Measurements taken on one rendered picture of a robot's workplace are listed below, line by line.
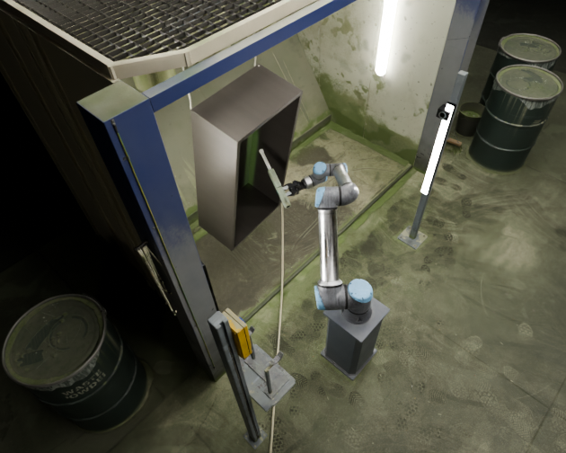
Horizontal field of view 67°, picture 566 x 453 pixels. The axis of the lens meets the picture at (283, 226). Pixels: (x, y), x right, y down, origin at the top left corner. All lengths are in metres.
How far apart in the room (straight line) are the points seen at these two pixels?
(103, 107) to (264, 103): 1.22
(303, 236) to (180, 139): 1.41
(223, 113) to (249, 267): 1.63
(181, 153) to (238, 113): 1.59
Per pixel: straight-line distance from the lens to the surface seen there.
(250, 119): 2.50
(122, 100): 1.61
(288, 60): 4.81
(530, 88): 4.62
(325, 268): 2.56
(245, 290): 3.62
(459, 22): 3.88
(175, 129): 4.04
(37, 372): 2.80
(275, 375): 2.47
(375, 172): 4.56
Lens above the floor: 3.10
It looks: 50 degrees down
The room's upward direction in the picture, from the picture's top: 3 degrees counter-clockwise
